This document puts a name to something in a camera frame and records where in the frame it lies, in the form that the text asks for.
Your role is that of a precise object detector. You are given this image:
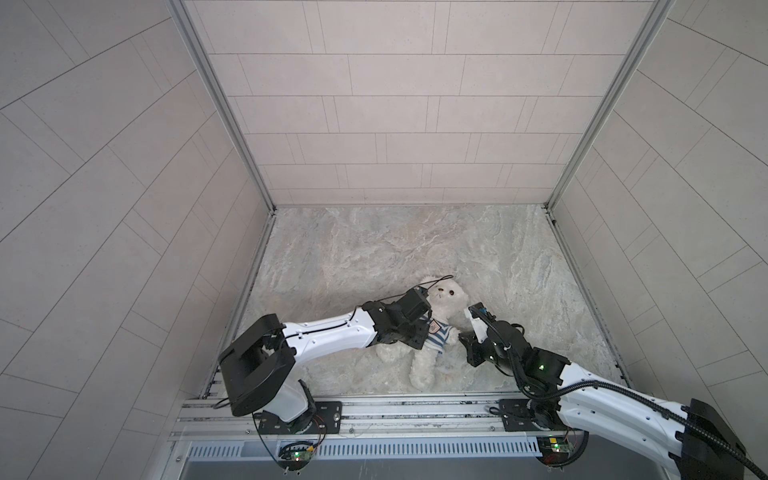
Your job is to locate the right controller circuit board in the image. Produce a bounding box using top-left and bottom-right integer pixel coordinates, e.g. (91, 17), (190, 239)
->
(536, 436), (574, 465)

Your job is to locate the ventilation grille strip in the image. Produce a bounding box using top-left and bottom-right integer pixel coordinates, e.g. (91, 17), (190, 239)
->
(187, 437), (542, 461)

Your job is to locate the white teddy bear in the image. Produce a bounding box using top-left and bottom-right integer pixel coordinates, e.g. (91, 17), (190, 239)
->
(374, 275), (471, 391)

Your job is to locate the aluminium mounting rail frame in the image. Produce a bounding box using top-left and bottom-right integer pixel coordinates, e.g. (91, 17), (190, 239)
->
(167, 392), (672, 444)

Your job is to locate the left controller circuit board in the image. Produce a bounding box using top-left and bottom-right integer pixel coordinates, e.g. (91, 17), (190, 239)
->
(278, 441), (317, 471)

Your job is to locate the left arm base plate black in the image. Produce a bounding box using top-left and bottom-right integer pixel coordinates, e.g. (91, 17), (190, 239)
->
(255, 401), (343, 435)

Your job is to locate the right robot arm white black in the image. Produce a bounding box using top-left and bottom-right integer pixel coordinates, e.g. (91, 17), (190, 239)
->
(459, 304), (758, 479)

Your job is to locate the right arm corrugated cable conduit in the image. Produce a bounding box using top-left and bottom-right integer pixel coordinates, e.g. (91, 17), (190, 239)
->
(470, 302), (768, 480)

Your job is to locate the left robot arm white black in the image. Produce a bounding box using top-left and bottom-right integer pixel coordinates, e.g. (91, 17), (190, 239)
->
(218, 285), (431, 431)

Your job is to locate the controller circuit board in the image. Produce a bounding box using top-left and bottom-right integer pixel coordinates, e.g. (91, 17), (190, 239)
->
(536, 436), (574, 465)
(278, 441), (317, 471)

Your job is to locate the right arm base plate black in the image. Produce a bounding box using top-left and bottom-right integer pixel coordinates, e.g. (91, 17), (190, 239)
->
(496, 398), (573, 434)

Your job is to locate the blue white striped knit sweater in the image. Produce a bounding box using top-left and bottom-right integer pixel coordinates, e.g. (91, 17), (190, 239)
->
(423, 319), (454, 354)

